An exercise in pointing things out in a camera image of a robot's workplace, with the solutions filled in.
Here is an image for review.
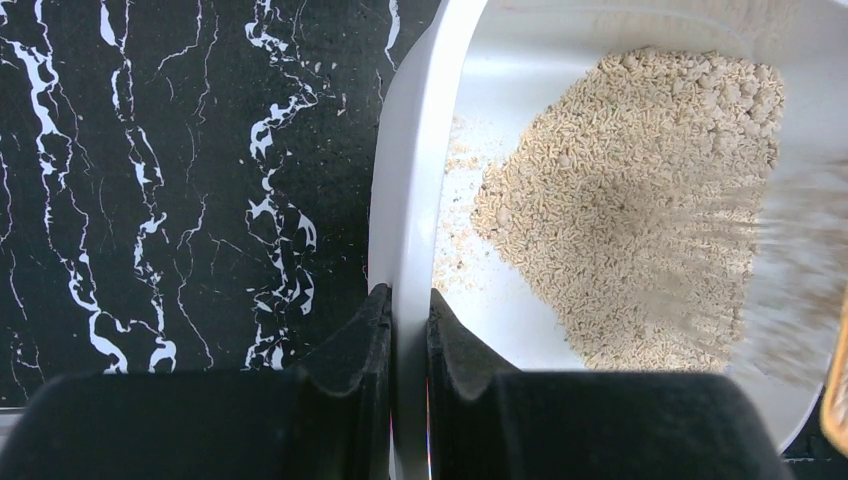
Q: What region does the white plastic litter box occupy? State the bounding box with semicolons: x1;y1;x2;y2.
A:
368;1;847;479

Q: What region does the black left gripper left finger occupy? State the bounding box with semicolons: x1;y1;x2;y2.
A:
1;284;392;479

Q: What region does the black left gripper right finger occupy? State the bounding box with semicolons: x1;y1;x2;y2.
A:
427;292;792;479

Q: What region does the yellow slotted litter scoop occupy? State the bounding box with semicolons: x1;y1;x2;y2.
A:
819;314;847;456

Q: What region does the beige cat litter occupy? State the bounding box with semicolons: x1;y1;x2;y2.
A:
433;47;847;386

